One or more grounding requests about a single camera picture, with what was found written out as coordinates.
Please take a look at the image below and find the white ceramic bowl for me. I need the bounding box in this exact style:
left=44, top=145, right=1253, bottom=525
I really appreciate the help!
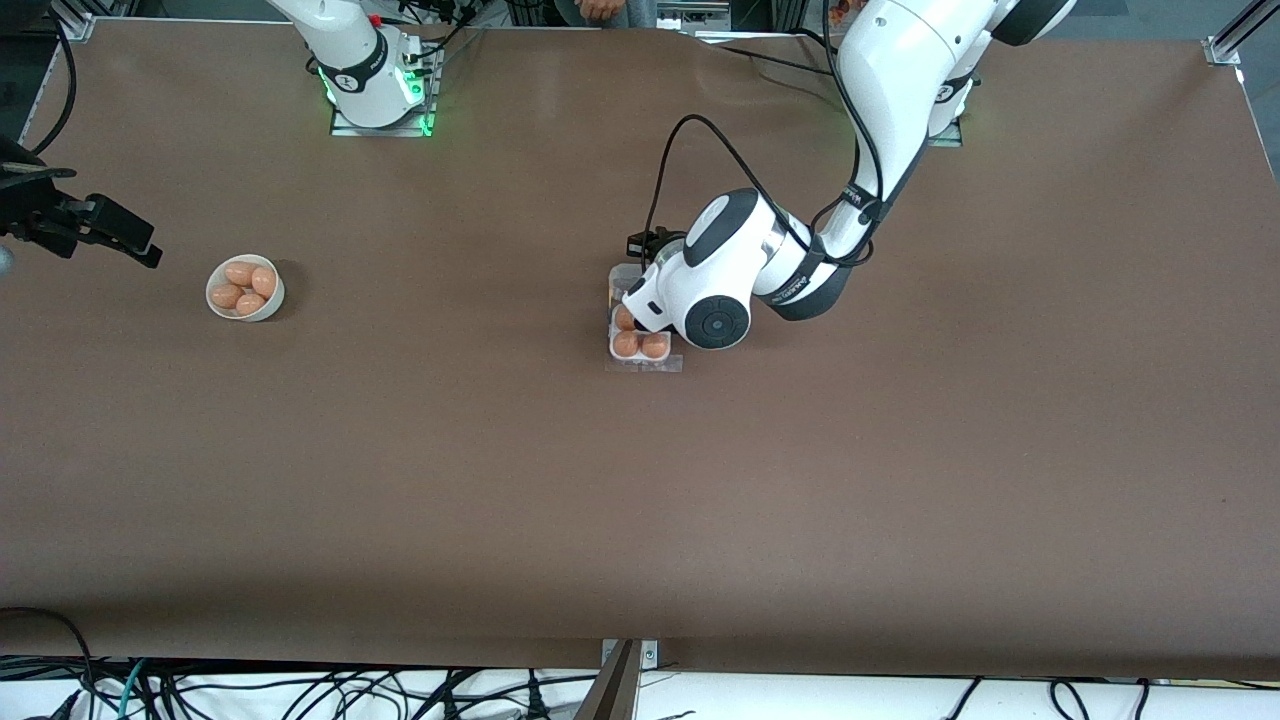
left=205, top=254, right=287, bottom=323

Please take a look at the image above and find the black looped cable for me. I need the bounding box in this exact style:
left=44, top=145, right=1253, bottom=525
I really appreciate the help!
left=0, top=607, right=97, bottom=720

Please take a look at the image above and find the clear plastic egg box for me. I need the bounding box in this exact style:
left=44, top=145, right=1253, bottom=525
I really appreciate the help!
left=605, top=262, right=685, bottom=374

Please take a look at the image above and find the teal cable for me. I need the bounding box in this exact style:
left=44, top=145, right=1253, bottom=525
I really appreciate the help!
left=118, top=658, right=153, bottom=720

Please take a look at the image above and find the aluminium frame profile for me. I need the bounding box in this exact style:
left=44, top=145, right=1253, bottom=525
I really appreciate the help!
left=45, top=0, right=97, bottom=42
left=1203, top=0, right=1280, bottom=67

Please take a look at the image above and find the dark camera mount pole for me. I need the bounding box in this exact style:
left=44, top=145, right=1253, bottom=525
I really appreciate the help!
left=575, top=640, right=641, bottom=720

